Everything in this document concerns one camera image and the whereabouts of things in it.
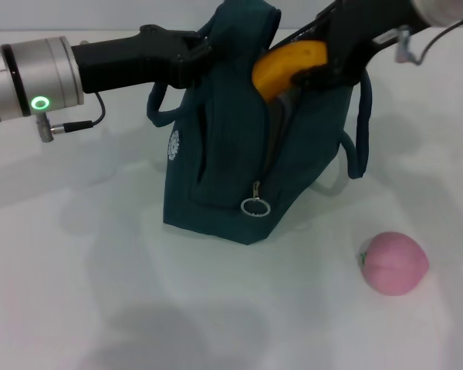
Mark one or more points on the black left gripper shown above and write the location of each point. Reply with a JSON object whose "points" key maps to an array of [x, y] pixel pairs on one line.
{"points": [[127, 61]]}

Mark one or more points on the pink toy peach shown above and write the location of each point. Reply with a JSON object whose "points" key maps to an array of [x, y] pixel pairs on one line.
{"points": [[395, 264]]}

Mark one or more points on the dark teal fabric lunch bag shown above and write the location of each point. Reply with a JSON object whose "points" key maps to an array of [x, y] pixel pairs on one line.
{"points": [[224, 154]]}

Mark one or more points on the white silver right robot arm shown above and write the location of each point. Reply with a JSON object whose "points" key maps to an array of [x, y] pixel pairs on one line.
{"points": [[447, 11]]}

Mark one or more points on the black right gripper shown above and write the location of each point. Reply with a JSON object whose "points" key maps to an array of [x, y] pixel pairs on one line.
{"points": [[359, 29]]}

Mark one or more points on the yellow toy banana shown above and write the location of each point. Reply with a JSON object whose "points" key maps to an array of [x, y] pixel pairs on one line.
{"points": [[285, 65]]}

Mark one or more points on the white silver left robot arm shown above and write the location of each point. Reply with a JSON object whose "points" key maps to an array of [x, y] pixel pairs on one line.
{"points": [[34, 81]]}

